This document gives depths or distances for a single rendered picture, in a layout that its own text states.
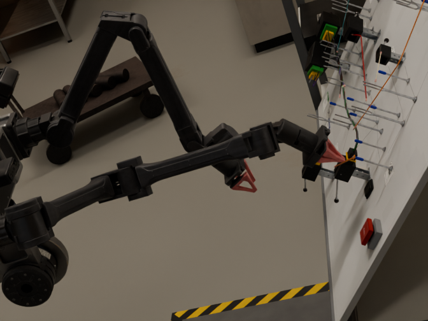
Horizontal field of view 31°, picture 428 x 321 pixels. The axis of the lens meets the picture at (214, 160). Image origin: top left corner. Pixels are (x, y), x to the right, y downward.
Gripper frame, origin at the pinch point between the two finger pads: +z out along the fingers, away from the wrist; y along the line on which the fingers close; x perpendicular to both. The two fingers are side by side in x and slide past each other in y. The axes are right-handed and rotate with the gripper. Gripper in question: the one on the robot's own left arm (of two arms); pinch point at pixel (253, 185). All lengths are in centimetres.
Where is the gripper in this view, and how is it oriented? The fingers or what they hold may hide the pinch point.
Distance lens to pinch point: 236.4
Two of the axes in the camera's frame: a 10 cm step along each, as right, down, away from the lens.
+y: -0.4, -5.1, 8.6
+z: 7.5, 5.5, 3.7
